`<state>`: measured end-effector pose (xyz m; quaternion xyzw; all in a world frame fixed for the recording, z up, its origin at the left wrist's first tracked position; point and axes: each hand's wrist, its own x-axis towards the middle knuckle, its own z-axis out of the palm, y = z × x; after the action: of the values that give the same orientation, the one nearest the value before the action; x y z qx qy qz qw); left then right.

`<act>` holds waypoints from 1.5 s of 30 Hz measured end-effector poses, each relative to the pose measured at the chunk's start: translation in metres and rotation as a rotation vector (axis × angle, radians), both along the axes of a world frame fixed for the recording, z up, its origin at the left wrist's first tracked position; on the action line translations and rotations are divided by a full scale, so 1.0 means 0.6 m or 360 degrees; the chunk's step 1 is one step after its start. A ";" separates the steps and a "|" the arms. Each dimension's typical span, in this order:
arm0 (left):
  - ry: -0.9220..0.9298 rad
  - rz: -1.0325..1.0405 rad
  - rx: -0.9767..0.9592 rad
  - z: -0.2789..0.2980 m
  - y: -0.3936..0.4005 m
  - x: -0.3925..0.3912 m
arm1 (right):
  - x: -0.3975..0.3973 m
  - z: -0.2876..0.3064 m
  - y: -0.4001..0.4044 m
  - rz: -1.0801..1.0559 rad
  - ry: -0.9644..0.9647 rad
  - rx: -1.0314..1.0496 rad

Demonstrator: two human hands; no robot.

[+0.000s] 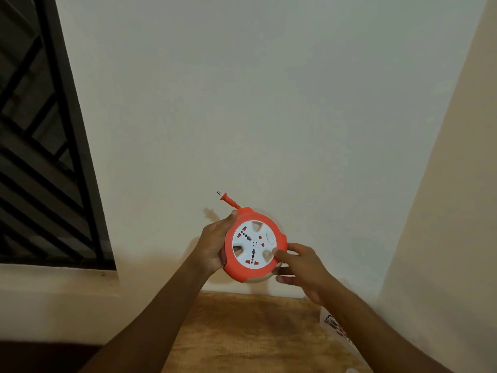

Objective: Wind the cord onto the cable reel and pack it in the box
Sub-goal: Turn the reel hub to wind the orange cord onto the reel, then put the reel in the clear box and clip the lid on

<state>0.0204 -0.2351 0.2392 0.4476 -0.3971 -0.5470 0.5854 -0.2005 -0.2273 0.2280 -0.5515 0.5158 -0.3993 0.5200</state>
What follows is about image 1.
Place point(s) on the person's right forearm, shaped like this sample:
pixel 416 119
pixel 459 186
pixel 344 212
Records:
pixel 382 334

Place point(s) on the person's left forearm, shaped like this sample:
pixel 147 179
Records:
pixel 145 320

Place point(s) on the person's left thumb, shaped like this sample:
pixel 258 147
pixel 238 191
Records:
pixel 231 219

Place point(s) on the black window grille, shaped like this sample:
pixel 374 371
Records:
pixel 40 132

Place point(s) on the person's left hand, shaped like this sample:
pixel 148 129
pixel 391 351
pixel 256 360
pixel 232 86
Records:
pixel 210 244

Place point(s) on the person's right thumb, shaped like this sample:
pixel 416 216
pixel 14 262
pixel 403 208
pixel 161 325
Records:
pixel 281 255

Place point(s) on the person's right hand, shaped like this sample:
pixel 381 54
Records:
pixel 308 272

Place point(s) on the person's right middle finger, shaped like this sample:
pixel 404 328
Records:
pixel 282 271

